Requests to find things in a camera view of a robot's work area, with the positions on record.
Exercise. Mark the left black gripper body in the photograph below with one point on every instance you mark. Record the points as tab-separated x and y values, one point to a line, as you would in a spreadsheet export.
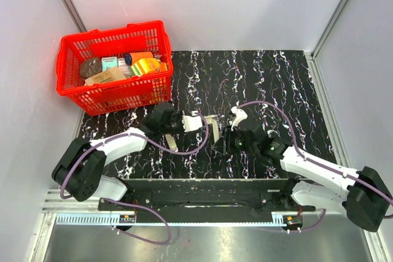
175	126

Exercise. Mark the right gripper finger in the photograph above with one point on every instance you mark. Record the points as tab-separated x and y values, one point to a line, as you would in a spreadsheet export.
229	132
225	148

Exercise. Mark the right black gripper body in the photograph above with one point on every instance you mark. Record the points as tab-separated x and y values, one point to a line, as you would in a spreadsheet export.
239	145

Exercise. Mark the beige stapler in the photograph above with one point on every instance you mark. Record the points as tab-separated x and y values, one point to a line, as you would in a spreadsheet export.
216	137
171	142

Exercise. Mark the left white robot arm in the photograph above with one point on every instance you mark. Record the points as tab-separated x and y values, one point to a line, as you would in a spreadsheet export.
90	157

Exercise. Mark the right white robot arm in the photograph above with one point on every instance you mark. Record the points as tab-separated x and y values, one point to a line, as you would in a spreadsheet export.
361	196

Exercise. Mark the yellow green juice carton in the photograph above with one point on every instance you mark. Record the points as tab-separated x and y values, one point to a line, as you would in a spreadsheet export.
145	66

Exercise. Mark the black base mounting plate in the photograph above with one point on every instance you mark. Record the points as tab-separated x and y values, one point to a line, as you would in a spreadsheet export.
242	202

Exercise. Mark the pink white small packet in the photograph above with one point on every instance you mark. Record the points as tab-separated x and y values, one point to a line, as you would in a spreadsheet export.
123	67

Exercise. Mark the brown cardboard box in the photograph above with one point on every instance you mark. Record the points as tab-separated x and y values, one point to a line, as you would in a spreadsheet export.
110	75

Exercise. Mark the orange cylindrical bottle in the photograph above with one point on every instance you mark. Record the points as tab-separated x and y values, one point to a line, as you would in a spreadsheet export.
133	57

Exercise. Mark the red plastic shopping basket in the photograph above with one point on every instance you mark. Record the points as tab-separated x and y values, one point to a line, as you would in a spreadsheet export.
109	97

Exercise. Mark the teal white small box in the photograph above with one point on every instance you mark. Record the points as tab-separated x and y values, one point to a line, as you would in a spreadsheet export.
109	62

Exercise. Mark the brown round bread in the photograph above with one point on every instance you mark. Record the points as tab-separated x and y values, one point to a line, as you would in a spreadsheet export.
90	67

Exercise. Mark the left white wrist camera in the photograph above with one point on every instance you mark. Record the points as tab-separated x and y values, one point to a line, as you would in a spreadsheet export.
192	122

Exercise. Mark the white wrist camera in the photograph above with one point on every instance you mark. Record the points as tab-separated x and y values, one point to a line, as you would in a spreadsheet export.
238	116
192	122

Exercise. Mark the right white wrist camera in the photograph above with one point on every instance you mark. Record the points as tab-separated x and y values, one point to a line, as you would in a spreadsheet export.
238	116

